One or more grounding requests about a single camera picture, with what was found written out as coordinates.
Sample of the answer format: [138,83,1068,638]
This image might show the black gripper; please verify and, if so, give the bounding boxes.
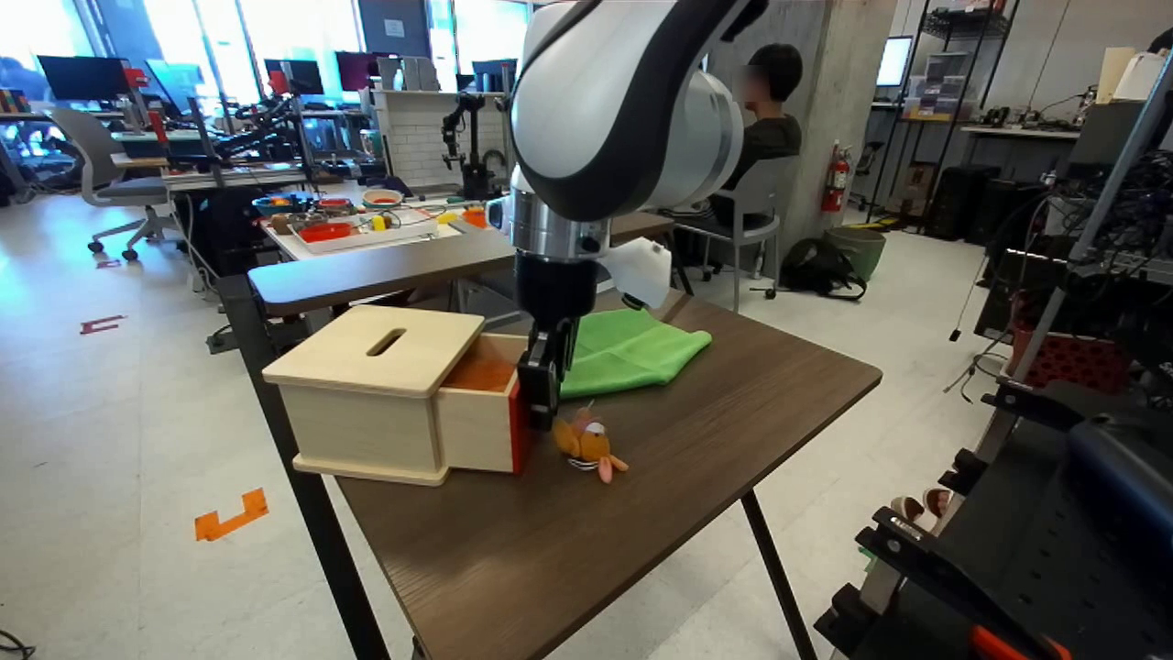
[514,250,602,424]

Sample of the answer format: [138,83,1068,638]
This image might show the wooden drawer with red front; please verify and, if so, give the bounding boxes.
[434,328,536,480]

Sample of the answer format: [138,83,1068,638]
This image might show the orange plush bunny toy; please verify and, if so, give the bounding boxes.
[546,407,633,486]

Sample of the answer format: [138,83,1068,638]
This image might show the green cloth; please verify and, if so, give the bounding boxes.
[557,302,718,404]

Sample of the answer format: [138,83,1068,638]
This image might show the white plastic bag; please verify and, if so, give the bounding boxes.
[602,231,679,314]

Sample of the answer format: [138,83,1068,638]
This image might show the brown wooden table black legs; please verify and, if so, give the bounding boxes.
[249,289,886,660]

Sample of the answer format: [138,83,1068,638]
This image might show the light wooden box with slot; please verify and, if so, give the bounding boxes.
[256,302,496,492]

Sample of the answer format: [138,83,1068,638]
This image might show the grey topped table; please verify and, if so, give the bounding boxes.
[244,212,682,325]

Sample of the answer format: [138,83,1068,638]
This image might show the white table with colourful items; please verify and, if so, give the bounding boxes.
[254,181,496,262]

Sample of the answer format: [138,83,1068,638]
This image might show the red tray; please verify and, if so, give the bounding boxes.
[296,217,363,245]

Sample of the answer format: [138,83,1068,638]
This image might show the white pegboard panel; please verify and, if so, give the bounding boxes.
[375,83,518,199]

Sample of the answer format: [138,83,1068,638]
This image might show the black backpack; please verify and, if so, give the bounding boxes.
[778,231,875,304]

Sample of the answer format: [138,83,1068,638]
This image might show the olive green bag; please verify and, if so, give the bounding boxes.
[827,222,889,289]

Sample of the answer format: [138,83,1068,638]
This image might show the red fire extinguisher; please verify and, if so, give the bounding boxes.
[817,140,858,222]

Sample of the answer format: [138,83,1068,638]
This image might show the black computer monitor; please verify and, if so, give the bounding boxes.
[333,46,395,95]
[260,55,331,104]
[34,50,132,107]

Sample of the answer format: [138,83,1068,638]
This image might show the seated person in dark shirt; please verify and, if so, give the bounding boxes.
[711,41,810,199]

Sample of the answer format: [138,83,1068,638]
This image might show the black tripod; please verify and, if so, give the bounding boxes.
[943,239,1018,394]

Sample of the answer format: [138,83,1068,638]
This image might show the grey swivel office chair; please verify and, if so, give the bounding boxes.
[48,104,188,269]

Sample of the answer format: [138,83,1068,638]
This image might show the red mesh crate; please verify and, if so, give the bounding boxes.
[1010,325,1137,394]

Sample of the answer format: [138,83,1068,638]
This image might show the grey metal diagonal beam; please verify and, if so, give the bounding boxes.
[1004,50,1173,386]

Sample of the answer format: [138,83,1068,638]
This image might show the dark blue grey block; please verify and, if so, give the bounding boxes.
[1060,413,1173,595]

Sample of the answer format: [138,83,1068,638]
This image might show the grey metal frame chair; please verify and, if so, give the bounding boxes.
[667,157,798,314]

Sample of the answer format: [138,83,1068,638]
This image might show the bright wall monitor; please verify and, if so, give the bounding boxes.
[870,28,920,90]

